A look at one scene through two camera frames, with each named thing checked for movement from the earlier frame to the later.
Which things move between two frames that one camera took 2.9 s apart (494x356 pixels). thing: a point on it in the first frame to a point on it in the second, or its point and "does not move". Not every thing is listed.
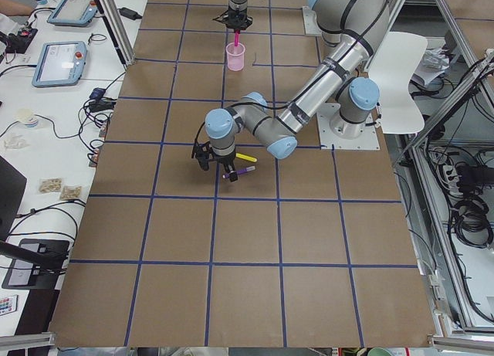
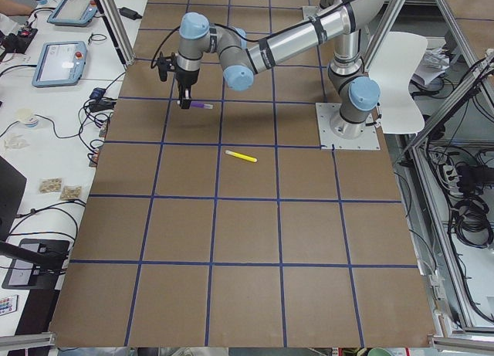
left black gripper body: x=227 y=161 to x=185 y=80
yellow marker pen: x=246 y=157 does not move
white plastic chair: x=392 y=69 does not move
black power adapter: x=130 y=14 does not move
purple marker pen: x=240 y=171 to x=195 y=103
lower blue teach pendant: x=60 y=64 does not move
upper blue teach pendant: x=76 y=8 does not move
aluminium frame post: x=105 y=1 does not move
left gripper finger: x=233 y=176 to x=184 y=96
